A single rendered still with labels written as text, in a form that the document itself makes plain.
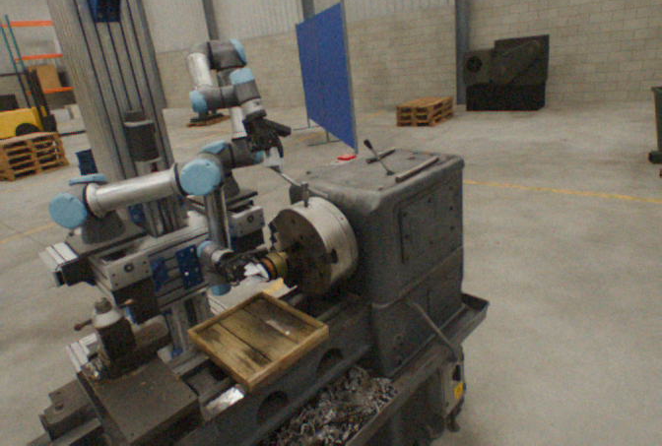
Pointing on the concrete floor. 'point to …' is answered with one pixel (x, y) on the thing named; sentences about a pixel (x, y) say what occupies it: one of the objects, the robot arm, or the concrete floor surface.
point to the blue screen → (327, 74)
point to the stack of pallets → (31, 155)
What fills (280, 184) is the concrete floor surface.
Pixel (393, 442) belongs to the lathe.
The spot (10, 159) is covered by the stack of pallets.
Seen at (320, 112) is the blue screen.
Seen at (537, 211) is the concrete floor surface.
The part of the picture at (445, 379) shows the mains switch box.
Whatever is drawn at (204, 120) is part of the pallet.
